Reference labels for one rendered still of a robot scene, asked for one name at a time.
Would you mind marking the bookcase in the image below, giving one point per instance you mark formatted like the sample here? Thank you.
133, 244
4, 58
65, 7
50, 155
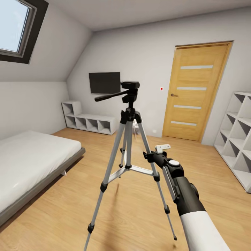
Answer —
74, 119
233, 141

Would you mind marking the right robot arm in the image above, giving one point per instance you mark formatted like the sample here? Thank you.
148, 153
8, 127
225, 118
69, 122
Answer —
200, 232

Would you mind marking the wall mounted tv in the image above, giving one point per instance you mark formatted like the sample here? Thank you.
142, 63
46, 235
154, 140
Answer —
105, 83

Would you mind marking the bed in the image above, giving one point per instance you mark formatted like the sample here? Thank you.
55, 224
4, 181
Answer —
29, 162

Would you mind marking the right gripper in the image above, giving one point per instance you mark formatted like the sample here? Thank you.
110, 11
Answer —
154, 157

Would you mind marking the camera tripod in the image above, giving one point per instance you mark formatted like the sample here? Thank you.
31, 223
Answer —
126, 127

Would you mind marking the fixed window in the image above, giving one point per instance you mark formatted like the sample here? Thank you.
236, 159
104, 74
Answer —
20, 23

